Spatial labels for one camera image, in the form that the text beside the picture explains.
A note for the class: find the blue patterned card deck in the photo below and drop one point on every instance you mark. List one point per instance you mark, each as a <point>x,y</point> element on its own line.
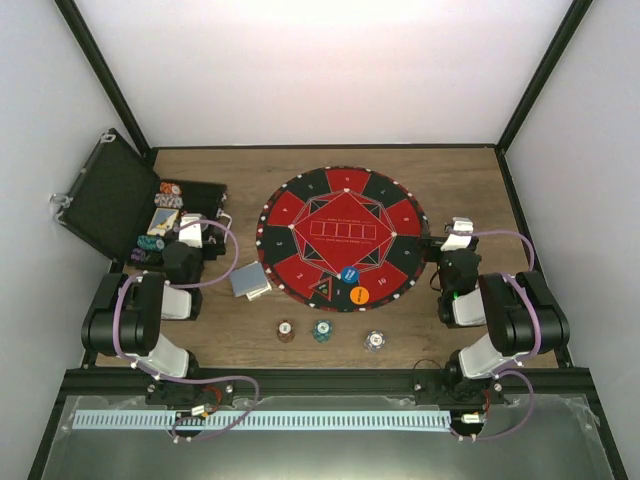
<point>248,280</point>

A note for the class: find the blue dealer button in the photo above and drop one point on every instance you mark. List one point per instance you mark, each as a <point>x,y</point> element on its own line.
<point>349,275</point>

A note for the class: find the brown poker chip stack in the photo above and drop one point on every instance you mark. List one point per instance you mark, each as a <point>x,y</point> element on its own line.
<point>285,331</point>

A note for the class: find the teal poker chip stack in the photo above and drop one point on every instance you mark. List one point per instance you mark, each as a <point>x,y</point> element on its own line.
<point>322,331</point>

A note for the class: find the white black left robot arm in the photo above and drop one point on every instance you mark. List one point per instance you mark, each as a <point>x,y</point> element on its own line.
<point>130,322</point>

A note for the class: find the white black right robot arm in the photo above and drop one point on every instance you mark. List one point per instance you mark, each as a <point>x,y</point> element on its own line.
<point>521,315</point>

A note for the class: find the green chip stack in case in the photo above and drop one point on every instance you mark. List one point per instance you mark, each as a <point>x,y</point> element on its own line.
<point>150,243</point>

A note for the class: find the purple chip stack in case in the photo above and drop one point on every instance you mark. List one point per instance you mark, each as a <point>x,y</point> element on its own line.
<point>139,255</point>

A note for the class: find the card deck in case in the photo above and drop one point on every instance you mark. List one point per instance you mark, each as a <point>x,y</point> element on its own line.
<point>162,221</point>

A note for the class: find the grey striped chips in case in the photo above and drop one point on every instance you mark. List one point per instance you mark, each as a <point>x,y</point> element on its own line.
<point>171,201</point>

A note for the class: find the white playing card box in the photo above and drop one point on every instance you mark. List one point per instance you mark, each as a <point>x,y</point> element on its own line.
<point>254,294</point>

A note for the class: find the orange chip stack in case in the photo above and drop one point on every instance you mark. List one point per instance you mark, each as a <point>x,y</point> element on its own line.
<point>170,188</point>

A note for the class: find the black poker chip case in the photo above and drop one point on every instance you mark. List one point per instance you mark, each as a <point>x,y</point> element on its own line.
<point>111,202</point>

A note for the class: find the orange round button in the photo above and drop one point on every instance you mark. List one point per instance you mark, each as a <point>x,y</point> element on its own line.
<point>359,295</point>

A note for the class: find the blue white poker chip stack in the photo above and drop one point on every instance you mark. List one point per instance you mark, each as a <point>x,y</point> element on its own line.
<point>374,341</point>

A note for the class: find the round red black poker mat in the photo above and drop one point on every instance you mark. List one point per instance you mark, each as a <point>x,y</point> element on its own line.
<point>326,219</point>

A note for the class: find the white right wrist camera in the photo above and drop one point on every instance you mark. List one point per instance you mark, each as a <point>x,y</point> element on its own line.
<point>459,234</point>

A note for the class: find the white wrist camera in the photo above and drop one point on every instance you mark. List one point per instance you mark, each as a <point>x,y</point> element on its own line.
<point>459,234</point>
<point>190,231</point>

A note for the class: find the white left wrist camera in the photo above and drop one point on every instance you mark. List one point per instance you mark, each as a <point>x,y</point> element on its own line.
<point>190,231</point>

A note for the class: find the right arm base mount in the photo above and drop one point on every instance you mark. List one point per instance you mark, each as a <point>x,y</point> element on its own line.
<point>444,384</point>

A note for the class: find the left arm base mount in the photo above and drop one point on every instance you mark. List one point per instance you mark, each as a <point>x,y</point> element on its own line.
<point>180,395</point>

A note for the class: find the black aluminium frame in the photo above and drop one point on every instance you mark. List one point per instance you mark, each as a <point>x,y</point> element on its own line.
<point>89,378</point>

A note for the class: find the light blue slotted cable duct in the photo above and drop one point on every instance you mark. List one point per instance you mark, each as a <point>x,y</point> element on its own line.
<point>429,421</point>

